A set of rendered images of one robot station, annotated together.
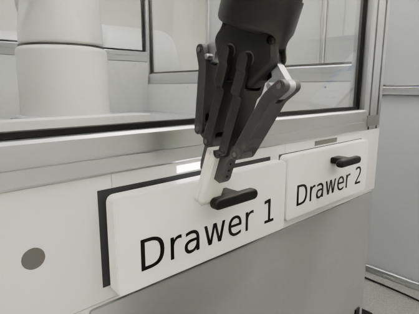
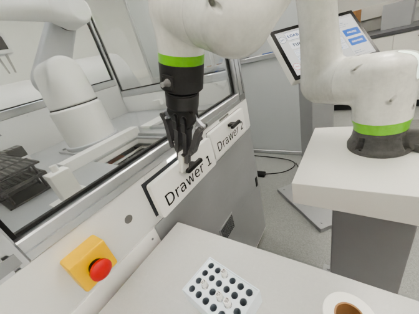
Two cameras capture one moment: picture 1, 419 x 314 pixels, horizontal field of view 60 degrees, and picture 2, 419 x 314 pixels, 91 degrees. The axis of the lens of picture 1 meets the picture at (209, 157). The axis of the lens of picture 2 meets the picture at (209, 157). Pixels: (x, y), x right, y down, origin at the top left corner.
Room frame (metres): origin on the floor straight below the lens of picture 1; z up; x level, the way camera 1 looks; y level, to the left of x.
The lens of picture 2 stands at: (-0.12, 0.00, 1.19)
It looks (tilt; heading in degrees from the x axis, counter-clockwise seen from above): 26 degrees down; 351
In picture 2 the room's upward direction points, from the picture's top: 15 degrees counter-clockwise
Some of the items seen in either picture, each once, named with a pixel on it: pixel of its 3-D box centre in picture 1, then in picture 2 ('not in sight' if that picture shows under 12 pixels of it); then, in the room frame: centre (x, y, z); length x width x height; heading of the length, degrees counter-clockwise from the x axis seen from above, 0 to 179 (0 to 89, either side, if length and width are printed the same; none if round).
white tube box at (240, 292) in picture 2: not in sight; (221, 295); (0.12, 0.01, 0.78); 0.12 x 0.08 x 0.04; 32
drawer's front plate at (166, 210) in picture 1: (213, 215); (187, 172); (0.45, 0.00, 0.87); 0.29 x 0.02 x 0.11; 132
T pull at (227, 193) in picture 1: (227, 195); (191, 164); (0.43, -0.02, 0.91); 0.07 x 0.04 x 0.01; 132
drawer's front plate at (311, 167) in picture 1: (328, 174); (229, 131); (0.68, -0.23, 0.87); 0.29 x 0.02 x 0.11; 132
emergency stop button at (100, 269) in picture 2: not in sight; (99, 268); (0.21, 0.22, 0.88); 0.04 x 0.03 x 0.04; 132
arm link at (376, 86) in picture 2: not in sight; (376, 91); (0.31, -0.54, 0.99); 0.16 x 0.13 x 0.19; 14
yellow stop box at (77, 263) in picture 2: not in sight; (91, 262); (0.23, 0.24, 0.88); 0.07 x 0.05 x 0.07; 132
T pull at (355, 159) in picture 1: (342, 160); (232, 124); (0.66, -0.25, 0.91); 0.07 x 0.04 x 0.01; 132
